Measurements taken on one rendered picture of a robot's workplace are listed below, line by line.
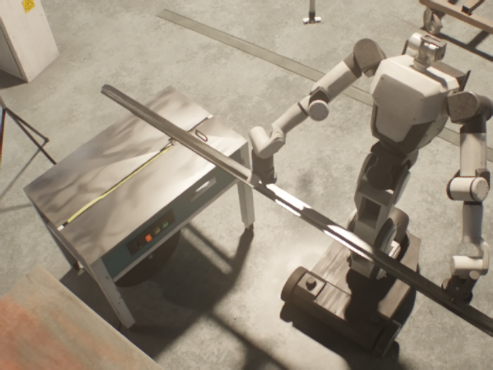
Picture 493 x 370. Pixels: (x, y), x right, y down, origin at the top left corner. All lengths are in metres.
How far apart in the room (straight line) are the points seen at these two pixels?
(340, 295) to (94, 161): 1.31
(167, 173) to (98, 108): 1.57
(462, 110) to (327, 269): 1.26
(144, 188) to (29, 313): 0.73
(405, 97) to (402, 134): 0.13
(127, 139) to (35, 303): 0.91
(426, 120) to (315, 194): 1.49
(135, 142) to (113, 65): 1.69
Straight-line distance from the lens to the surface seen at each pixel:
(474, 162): 1.95
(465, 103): 1.95
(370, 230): 2.39
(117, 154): 2.70
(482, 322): 2.22
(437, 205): 3.40
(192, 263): 3.14
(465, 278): 2.01
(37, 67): 4.48
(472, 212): 1.96
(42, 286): 2.33
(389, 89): 2.01
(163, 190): 2.51
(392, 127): 2.05
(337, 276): 2.88
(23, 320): 2.29
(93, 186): 2.61
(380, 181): 2.17
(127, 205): 2.50
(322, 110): 2.13
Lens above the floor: 2.70
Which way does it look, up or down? 52 degrees down
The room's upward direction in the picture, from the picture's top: 4 degrees counter-clockwise
